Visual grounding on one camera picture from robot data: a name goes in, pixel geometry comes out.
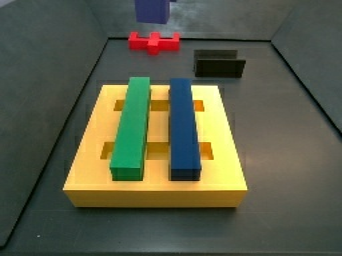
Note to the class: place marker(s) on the purple fork-shaped block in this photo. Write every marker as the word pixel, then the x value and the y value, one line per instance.
pixel 153 11

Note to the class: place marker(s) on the black angled bracket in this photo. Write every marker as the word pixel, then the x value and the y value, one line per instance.
pixel 218 63

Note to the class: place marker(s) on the red fork-shaped block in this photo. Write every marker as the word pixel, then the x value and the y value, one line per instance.
pixel 154 43

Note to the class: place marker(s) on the green long bar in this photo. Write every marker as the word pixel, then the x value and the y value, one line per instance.
pixel 127 160

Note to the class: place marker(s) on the yellow slotted board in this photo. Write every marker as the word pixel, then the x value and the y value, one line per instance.
pixel 221 188

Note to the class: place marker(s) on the blue long bar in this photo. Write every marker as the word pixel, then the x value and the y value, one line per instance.
pixel 185 164

